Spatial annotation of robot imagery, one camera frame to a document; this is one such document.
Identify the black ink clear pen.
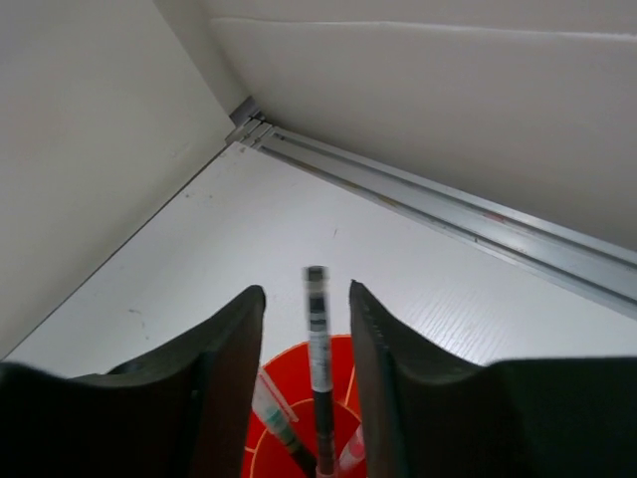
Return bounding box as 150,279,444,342
305,266,337,477

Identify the orange round pen holder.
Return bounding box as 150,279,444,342
242,335,361,477

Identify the green ink clear pen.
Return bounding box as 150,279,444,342
252,367,317,477

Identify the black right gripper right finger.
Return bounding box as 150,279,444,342
349,282,636,477

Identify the aluminium rail right side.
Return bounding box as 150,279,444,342
226,99,636,318

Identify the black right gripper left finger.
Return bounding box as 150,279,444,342
1,285,266,477

